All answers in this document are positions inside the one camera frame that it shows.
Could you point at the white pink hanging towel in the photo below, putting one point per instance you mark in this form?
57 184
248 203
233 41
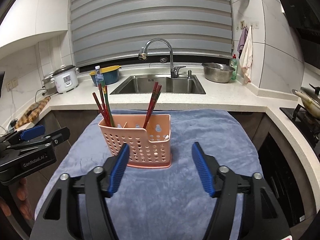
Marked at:
246 55

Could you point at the clear water bottle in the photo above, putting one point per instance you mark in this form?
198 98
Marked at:
99 77

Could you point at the round chrome wall fitting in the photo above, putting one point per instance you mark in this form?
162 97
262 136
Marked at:
163 60

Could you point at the blue wash basin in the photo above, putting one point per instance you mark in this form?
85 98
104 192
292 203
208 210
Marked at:
111 80

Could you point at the pink perforated chopstick holder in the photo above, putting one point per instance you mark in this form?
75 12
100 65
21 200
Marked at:
140 145

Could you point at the grey striped window blind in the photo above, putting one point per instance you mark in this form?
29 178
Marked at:
150 17

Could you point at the white wall cabinet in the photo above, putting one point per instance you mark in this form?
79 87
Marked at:
37 12

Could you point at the green dish soap bottle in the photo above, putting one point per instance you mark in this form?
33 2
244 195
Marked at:
233 71

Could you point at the white rice cooker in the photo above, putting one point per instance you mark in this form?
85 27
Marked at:
65 80

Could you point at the blue fleece blanket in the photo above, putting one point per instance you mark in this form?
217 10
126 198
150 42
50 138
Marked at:
200 130

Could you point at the wall hook rail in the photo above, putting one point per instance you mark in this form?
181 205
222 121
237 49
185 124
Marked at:
250 25

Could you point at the dark base cabinet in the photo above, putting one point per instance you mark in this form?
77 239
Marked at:
75 120

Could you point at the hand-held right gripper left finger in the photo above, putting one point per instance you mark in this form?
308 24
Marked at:
120 170

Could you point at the stainless steel sink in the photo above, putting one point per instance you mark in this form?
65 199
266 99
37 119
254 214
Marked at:
140 85

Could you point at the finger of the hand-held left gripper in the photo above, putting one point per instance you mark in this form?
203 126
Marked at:
32 133
58 136

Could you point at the black range hood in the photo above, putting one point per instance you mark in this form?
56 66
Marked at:
305 30

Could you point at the dark red chopstick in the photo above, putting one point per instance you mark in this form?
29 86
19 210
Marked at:
103 100
150 106
154 105
100 108

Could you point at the brown patterned mat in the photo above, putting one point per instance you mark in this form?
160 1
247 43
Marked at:
32 112

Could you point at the steel colander bowl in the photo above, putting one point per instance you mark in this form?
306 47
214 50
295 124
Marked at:
217 73

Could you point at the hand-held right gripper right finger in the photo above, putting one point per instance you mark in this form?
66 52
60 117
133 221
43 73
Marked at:
202 170

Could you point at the white wall outlet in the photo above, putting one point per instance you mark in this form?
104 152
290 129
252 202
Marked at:
12 83

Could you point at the yellow strainer basket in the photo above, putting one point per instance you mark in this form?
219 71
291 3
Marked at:
110 68

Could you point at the steel wok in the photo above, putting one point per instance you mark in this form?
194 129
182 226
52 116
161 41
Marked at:
311 105

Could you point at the black built-in appliance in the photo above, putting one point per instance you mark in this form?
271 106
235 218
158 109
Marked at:
282 180

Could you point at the chrome soap dispenser pump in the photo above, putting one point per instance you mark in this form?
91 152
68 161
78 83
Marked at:
189 74

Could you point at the black gas stove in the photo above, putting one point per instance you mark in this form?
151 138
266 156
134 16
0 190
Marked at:
300 125

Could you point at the purple hanging cloth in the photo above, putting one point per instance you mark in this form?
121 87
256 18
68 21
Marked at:
241 42

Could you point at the person's left hand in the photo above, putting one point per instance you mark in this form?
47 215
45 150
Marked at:
22 192

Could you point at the chrome kitchen faucet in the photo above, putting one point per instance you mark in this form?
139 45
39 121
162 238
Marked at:
171 62

